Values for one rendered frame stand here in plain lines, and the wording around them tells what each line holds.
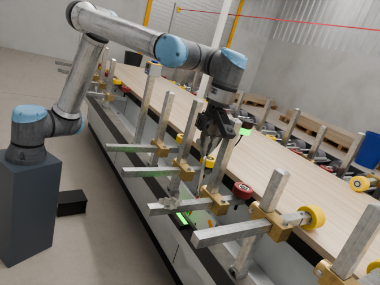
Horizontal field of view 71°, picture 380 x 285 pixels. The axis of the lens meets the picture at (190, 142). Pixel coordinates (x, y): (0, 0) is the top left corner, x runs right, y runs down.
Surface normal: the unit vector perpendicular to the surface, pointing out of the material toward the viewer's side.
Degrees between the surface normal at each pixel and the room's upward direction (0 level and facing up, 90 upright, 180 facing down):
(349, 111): 90
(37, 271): 0
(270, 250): 90
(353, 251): 90
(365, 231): 90
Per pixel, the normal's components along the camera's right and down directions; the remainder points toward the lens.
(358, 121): -0.85, -0.07
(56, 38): 0.44, 0.42
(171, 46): -0.50, 0.16
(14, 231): 0.81, 0.40
